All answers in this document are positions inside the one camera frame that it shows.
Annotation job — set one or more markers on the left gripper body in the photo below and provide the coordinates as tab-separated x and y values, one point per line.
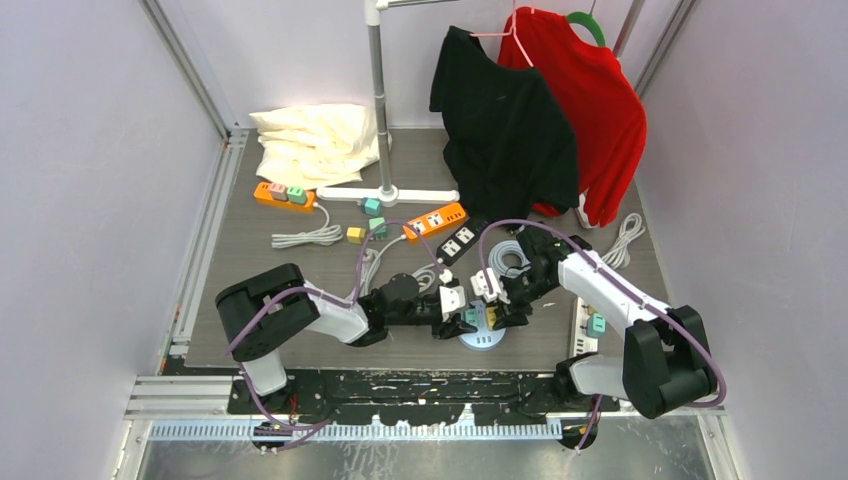
436	321

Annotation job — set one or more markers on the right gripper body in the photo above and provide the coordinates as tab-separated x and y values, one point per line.
522	289

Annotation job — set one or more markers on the round blue power strip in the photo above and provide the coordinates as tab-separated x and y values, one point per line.
484	340

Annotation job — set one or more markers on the black power strip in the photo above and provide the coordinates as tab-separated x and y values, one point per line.
457	244

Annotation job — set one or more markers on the white usb power strip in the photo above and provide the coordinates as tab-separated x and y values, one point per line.
580	343

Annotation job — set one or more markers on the orange power strip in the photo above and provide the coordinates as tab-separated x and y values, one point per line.
434	222
262	196

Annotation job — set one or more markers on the yellow usb charger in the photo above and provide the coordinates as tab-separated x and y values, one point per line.
355	235

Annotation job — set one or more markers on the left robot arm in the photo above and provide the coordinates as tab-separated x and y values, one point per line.
263	312

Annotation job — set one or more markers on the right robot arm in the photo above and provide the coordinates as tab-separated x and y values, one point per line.
665	362

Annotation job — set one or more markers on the black t-shirt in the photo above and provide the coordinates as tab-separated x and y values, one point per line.
510	146

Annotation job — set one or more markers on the white clothes rack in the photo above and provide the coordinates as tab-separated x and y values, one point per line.
388	194

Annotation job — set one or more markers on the red t-shirt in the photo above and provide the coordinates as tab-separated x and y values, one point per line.
605	112

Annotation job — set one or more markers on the pink charger on far strip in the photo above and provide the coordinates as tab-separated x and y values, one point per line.
278	192

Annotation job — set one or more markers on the cream folded cloth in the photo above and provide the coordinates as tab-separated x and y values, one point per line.
314	146

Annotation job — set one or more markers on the pink hanger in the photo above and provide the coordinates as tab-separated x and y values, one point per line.
510	33

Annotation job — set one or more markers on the green hanger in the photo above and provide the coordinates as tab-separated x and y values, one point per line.
587	20

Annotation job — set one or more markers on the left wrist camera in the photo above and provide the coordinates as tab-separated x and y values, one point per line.
452	296

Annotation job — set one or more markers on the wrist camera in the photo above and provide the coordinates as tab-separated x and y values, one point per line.
452	296
486	285

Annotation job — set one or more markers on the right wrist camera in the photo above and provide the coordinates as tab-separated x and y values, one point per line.
486	285

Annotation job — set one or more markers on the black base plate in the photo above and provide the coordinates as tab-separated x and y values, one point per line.
496	401

